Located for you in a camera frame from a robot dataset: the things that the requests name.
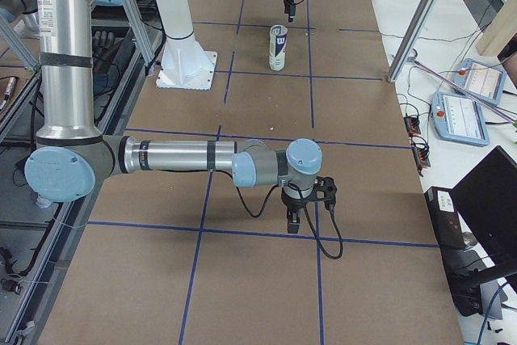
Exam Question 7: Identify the white tennis ball can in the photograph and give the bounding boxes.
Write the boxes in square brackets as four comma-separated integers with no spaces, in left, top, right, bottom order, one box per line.
[269,24,288,71]

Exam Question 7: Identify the brown paper table cover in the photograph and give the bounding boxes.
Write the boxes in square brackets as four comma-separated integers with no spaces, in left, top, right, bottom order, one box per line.
[39,0,463,344]

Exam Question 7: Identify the lower orange black adapter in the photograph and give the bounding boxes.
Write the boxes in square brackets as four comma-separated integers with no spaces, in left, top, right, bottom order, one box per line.
[410,138,431,171]

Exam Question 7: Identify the orange black adapter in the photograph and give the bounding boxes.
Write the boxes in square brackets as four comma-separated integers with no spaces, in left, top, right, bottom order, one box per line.
[404,115,421,136]
[410,138,431,171]

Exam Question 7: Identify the upper orange black adapter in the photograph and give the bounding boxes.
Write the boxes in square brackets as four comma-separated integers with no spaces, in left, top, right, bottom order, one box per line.
[404,115,421,136]

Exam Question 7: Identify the black desktop computer box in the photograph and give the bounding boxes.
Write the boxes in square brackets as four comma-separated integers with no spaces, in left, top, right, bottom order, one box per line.
[425,187,478,250]

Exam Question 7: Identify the near teach pendant tablet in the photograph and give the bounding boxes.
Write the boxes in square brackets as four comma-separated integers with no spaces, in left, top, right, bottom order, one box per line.
[431,92,490,146]

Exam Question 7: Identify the teach pendant tablet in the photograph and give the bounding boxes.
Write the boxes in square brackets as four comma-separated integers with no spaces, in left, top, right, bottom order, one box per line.
[454,58,507,106]
[431,92,490,146]

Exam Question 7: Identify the black computer monitor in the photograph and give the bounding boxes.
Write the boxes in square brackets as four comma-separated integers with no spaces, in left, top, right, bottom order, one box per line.
[452,145,516,290]

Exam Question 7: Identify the far teach pendant tablet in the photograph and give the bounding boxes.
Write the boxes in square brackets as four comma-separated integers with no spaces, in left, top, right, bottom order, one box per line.
[454,58,507,106]

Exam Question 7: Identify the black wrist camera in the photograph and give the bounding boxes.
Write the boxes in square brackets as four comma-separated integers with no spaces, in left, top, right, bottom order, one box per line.
[314,176,338,212]

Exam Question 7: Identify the white camera stand pole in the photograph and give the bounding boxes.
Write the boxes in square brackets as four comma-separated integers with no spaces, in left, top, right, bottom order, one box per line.
[156,0,217,90]

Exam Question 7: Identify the aluminium frame post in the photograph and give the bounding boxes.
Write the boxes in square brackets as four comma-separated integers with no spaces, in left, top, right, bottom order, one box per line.
[387,0,437,83]

